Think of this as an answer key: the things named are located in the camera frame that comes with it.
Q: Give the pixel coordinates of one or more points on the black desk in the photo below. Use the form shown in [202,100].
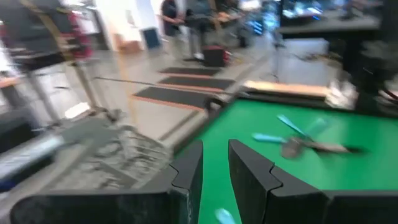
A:
[326,26]

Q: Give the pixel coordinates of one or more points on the black metal table frame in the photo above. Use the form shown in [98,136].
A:
[273,100]

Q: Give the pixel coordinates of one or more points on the dark blue bin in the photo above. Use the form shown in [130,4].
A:
[150,39]

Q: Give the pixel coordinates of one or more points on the black box red top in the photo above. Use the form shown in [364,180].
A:
[216,57]

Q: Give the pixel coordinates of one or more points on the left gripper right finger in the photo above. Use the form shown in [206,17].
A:
[255,186]

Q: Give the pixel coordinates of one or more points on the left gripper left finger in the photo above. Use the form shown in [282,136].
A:
[186,174]

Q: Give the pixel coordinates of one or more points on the cardboard box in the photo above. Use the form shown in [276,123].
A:
[129,45]

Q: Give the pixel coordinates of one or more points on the black mat orange stripes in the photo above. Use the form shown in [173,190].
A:
[196,83]
[174,96]
[189,71]

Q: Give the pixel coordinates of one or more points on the person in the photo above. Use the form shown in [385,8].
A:
[197,28]
[171,18]

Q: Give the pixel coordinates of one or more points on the light wooden table board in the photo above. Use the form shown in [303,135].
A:
[286,88]

